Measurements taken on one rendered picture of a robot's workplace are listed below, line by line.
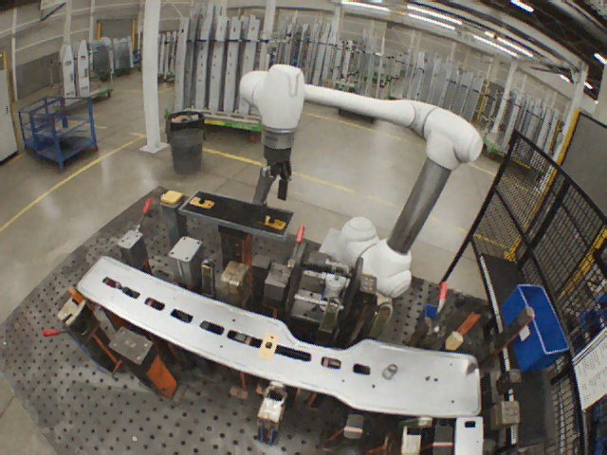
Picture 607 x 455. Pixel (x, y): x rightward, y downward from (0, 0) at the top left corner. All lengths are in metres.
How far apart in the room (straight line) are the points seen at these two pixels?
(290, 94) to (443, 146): 0.52
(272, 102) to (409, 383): 0.81
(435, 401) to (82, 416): 1.19
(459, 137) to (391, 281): 0.58
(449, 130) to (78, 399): 1.62
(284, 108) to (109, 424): 1.16
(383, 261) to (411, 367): 0.45
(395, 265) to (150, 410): 1.06
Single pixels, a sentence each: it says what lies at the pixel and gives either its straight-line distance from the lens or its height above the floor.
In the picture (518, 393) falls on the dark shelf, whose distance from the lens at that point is 1.04.
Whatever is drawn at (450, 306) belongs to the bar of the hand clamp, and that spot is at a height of 1.16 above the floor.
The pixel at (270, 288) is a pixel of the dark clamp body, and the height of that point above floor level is 1.06.
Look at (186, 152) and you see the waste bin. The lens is 3.49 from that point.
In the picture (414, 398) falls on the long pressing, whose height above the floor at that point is 1.00.
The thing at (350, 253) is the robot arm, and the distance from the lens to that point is 1.24.
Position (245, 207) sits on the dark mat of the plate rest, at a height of 1.16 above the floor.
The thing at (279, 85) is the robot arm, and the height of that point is 1.59.
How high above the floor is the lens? 1.72
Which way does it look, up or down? 38 degrees down
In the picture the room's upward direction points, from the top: 9 degrees clockwise
